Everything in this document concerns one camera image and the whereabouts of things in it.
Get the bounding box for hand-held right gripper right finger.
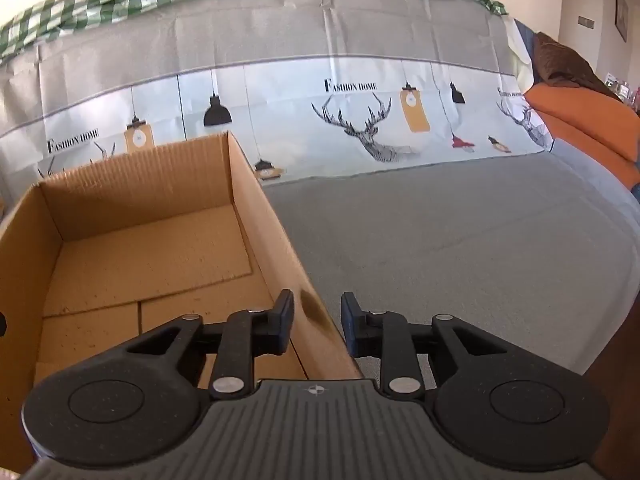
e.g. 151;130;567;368
340;291;507;396

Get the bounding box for white and blue cloth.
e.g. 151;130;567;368
506;16;540;92

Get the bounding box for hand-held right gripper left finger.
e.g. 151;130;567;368
119;289;296;401

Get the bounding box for framed wall picture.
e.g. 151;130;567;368
614;0;630;42

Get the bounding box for brown blanket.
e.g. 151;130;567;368
530;30;623;103

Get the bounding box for orange cushion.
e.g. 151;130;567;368
522;80;640;191

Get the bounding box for brown cardboard box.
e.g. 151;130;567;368
0;130;363;476

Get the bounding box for deer print sofa cover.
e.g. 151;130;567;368
0;0;553;196

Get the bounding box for grey sofa seat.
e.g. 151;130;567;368
260;137;640;376

